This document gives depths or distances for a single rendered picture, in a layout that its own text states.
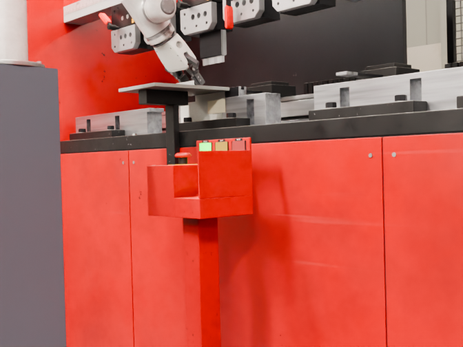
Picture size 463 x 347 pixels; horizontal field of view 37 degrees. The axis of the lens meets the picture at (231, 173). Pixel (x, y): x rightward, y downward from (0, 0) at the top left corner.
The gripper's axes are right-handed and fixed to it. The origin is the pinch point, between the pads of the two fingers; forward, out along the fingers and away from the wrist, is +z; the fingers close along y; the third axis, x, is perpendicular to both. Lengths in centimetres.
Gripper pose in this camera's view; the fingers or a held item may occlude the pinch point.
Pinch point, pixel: (191, 81)
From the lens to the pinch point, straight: 207.5
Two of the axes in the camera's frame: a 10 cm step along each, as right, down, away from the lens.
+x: -5.6, 6.7, -5.0
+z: 5.0, 7.4, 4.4
